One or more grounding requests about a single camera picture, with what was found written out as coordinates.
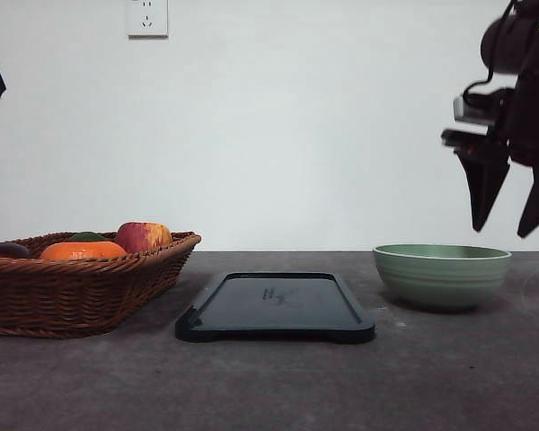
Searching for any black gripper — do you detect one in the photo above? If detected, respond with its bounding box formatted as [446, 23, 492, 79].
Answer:
[441, 59, 539, 238]

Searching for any light green ceramic bowl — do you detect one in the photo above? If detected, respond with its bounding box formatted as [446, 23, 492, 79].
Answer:
[373, 243, 512, 311]

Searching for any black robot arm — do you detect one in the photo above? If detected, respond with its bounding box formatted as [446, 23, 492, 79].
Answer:
[441, 0, 539, 238]

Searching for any brown wicker basket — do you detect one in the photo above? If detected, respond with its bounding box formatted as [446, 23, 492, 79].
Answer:
[0, 232, 201, 339]

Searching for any dark red apple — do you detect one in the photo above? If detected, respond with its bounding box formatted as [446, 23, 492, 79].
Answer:
[0, 242, 29, 259]

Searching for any green lime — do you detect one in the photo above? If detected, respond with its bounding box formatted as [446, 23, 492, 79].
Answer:
[67, 232, 109, 242]

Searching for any orange mandarin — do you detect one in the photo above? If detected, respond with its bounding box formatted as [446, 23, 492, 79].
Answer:
[40, 242, 128, 259]

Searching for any red striped apple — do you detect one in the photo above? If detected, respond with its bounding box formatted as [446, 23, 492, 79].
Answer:
[116, 222, 172, 253]

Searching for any dark rectangular tray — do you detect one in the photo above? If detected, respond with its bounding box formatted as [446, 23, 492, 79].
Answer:
[175, 272, 376, 343]

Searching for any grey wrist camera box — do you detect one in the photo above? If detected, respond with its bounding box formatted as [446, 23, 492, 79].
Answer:
[453, 89, 513, 124]

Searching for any black camera cable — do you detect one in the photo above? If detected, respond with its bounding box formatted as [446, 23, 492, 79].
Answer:
[462, 68, 492, 97]

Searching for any white wall power socket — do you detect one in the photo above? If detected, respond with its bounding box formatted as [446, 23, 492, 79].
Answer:
[126, 0, 169, 41]

